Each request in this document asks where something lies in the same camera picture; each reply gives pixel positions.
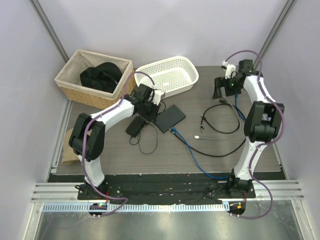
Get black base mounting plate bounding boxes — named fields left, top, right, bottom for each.
left=76, top=181, right=256, bottom=201

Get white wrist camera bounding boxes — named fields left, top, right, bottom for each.
left=221, top=61, right=237, bottom=79
left=151, top=89, right=166, bottom=106

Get beige cap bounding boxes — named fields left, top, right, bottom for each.
left=61, top=128, right=80, bottom=166

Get black ethernet cable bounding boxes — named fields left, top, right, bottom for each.
left=169, top=104, right=247, bottom=158

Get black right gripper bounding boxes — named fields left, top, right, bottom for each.
left=212, top=75, right=242, bottom=100

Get thin black adapter cord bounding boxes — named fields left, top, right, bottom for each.
left=128, top=99, right=167, bottom=155

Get wicker basket with liner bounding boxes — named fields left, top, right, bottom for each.
left=54, top=49, right=136, bottom=109

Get black power adapter brick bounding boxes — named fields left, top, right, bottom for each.
left=125, top=116, right=146, bottom=138

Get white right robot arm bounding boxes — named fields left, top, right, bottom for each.
left=213, top=59, right=285, bottom=198

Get black cap in basket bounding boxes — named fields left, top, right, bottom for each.
left=79, top=62, right=123, bottom=94

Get white perforated plastic basket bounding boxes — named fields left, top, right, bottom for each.
left=134, top=56, right=199, bottom=98

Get black network switch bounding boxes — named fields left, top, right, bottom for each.
left=155, top=104, right=186, bottom=134

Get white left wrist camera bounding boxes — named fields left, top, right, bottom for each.
left=151, top=89, right=166, bottom=106

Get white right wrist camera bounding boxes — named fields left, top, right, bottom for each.
left=221, top=61, right=237, bottom=79

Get aluminium front rail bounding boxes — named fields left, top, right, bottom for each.
left=31, top=180, right=304, bottom=213

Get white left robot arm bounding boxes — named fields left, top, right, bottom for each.
left=68, top=84, right=165, bottom=200

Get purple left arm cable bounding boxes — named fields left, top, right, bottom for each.
left=82, top=71, right=157, bottom=217

